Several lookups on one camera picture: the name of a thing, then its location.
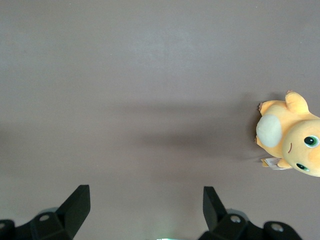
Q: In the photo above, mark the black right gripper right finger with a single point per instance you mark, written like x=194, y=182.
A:
x=216, y=215

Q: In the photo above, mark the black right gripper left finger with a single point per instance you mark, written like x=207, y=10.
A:
x=75, y=212

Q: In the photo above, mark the orange plush toy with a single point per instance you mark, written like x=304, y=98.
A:
x=295, y=125

